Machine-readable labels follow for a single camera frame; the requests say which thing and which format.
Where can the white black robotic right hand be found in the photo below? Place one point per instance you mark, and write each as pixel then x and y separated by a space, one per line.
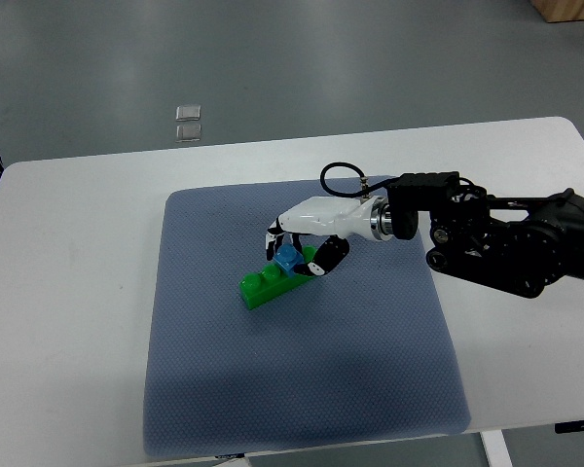
pixel 336 219

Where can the metal floor plate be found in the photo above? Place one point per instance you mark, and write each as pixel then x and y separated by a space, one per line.
pixel 188 112
pixel 188 132

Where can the upper metal floor plate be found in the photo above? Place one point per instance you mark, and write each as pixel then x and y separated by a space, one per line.
pixel 188 112

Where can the wooden box corner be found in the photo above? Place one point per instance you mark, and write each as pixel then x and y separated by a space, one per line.
pixel 554 11

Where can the black table control panel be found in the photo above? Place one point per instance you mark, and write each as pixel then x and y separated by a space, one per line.
pixel 576 426

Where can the white table leg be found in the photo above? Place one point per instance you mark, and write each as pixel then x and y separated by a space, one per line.
pixel 495 448

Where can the small blue toy block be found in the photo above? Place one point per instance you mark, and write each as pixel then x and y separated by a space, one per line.
pixel 287 257

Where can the lower metal floor plate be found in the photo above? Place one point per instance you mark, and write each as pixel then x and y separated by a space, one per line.
pixel 188 132

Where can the long green toy block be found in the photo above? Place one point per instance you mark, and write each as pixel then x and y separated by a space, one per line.
pixel 258 288

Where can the blue-grey textured mat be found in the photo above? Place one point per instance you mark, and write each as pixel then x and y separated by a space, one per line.
pixel 362 353

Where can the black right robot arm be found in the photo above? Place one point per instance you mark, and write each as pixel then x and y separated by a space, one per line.
pixel 515 245

